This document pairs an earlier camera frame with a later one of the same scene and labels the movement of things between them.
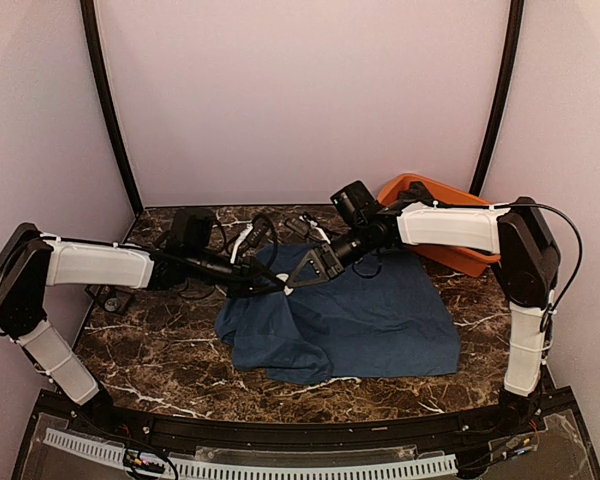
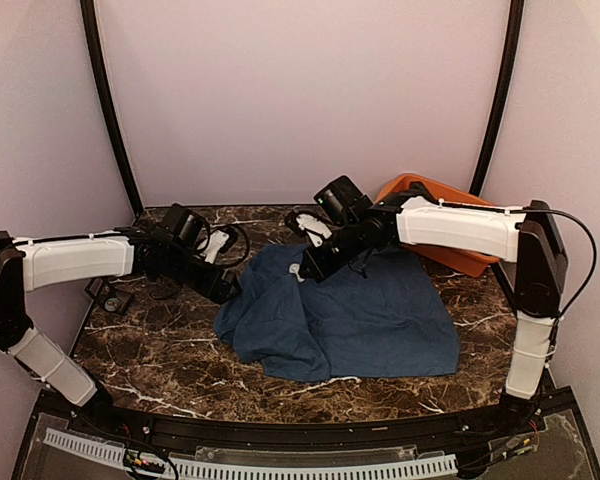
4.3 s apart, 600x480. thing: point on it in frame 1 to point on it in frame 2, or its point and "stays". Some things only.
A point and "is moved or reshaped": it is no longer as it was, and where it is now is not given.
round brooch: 112,304 stays
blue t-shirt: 388,316 stays
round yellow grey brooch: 284,277 is moved or reshaped
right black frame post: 501,94 stays
